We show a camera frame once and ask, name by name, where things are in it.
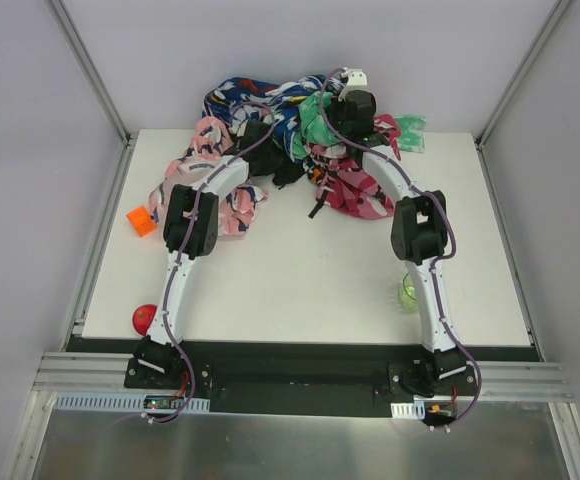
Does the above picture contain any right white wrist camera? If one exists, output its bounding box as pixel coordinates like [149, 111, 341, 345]
[339, 68, 368, 98]

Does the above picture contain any light pink bird-print cloth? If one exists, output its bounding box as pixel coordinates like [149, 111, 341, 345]
[147, 117, 267, 237]

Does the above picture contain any magenta pink camo cloth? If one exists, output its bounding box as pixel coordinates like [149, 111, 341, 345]
[304, 113, 404, 220]

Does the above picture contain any right aluminium frame post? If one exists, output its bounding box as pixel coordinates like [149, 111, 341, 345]
[475, 0, 575, 151]

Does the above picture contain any orange cube block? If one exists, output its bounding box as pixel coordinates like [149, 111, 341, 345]
[126, 206, 157, 238]

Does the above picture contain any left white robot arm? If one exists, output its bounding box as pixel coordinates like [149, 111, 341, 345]
[132, 117, 276, 388]

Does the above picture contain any red apple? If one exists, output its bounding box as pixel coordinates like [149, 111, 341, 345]
[131, 304, 157, 336]

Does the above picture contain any left white cable duct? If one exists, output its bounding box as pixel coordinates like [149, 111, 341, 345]
[55, 392, 210, 415]

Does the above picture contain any white cable duct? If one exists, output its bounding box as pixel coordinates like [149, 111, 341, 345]
[55, 392, 210, 415]
[390, 400, 426, 421]

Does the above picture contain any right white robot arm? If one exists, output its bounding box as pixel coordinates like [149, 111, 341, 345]
[319, 90, 467, 398]

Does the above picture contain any left aluminium frame post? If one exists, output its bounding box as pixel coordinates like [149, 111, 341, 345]
[44, 0, 138, 146]

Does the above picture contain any black cloth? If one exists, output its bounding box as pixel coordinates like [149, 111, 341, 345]
[249, 144, 306, 189]

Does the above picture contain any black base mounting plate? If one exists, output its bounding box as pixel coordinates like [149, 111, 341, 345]
[124, 340, 477, 418]

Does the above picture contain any blue patterned cloth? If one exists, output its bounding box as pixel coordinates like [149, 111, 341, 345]
[202, 74, 343, 156]

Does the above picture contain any aluminium front rail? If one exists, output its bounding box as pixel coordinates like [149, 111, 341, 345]
[33, 352, 575, 403]

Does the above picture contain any green transparent cup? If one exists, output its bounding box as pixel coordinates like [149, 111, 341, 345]
[398, 274, 418, 313]

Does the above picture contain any aluminium frame post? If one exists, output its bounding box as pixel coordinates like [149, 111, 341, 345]
[475, 0, 575, 151]
[44, 0, 138, 146]

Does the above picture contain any right white cable duct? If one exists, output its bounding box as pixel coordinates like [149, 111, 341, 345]
[390, 400, 426, 421]

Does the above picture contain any green white cloth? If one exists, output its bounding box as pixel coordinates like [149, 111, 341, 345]
[289, 92, 427, 160]

